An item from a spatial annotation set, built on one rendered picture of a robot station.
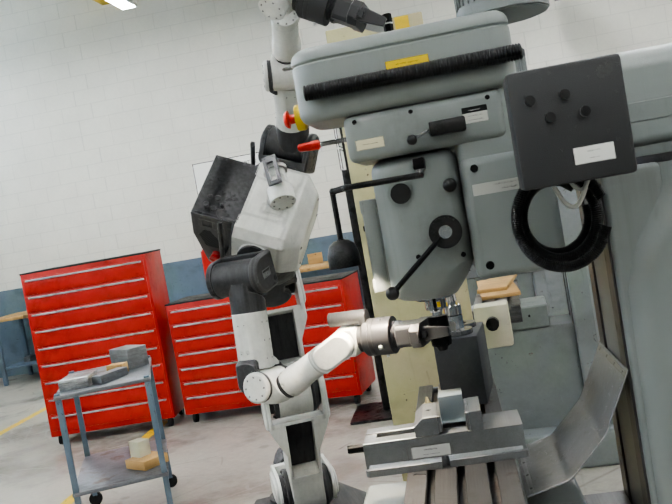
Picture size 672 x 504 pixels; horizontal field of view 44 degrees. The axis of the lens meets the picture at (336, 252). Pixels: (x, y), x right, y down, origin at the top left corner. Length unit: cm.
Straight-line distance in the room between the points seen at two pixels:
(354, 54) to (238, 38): 962
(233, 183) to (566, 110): 102
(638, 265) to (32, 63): 1110
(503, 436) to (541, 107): 71
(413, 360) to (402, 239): 193
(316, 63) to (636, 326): 85
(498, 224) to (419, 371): 199
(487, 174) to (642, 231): 33
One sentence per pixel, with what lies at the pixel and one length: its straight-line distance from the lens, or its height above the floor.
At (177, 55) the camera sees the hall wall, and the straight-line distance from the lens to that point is 1159.
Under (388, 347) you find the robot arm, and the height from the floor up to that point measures 121.
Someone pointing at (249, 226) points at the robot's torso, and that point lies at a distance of 217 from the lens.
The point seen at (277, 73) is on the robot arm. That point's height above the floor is 190.
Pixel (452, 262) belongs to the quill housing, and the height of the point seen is 139.
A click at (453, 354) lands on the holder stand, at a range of 227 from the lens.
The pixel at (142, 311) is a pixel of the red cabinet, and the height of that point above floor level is 98.
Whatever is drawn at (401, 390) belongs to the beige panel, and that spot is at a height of 71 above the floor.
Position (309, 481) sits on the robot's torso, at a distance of 269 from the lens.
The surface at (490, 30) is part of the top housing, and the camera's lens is 179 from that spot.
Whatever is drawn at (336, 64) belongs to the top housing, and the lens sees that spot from 179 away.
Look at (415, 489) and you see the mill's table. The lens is 175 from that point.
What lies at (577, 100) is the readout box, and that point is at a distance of 154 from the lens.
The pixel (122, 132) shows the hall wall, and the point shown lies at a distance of 1174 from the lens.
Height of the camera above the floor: 154
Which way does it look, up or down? 3 degrees down
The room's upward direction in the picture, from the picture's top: 10 degrees counter-clockwise
